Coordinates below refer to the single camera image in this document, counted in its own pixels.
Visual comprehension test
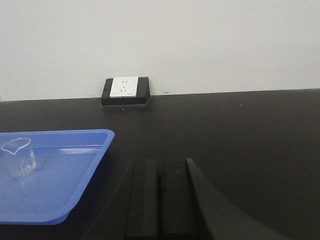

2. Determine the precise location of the white socket in black box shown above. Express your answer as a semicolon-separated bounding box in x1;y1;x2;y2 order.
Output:
101;76;151;106

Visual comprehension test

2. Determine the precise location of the blue plastic tray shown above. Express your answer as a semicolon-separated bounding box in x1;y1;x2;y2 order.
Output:
0;129;115;225

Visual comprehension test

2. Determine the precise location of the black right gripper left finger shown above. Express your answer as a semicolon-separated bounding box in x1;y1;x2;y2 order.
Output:
82;159;159;240

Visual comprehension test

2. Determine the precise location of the clear glass beaker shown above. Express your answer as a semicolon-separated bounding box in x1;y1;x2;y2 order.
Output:
1;137;37;178

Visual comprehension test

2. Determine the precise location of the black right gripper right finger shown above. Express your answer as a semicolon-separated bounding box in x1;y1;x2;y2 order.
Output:
160;158;286;240

